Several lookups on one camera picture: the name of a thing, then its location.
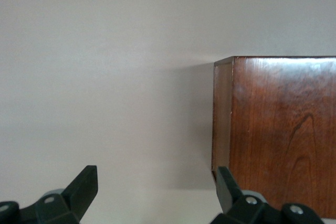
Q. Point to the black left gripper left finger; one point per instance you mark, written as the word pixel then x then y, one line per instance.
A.
pixel 71 203

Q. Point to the dark brown wooden cabinet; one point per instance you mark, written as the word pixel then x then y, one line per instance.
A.
pixel 275 129

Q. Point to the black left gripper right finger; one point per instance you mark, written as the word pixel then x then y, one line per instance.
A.
pixel 236 208

